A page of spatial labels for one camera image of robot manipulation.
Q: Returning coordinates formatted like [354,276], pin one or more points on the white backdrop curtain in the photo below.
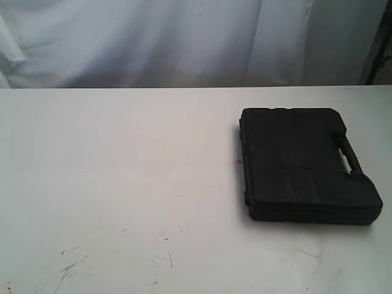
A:
[154,44]

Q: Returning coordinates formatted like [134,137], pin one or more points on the black plastic tool case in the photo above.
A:
[300,167]

